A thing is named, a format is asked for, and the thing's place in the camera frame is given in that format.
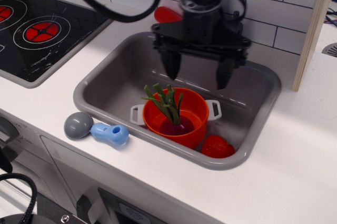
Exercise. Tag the red toy strawberry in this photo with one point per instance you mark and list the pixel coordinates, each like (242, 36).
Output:
(216, 146)

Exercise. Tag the purple toy beet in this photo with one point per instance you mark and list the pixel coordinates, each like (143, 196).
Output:
(174, 123)

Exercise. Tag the grey and blue toy ladle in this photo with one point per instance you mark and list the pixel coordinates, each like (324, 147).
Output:
(79, 125)

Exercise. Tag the grey plastic sink basin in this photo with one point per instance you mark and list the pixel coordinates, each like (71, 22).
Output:
(109, 92)

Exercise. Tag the black toy stove top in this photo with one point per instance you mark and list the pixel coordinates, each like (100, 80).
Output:
(40, 36)

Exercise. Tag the red toy pepper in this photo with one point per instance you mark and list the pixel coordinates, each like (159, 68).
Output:
(165, 15)

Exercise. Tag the round metal drain grille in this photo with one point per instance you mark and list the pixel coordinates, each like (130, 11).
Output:
(330, 49)

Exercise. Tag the orange toy pot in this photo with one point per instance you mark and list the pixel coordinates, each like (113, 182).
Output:
(199, 110)

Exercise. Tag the grey oven knob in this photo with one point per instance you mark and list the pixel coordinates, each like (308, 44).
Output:
(8, 131)

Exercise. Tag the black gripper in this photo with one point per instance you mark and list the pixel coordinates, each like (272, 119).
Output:
(206, 33)

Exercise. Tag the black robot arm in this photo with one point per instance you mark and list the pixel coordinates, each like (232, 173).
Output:
(205, 32)

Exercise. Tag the light wooden side panel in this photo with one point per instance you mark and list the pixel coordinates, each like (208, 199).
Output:
(311, 39)

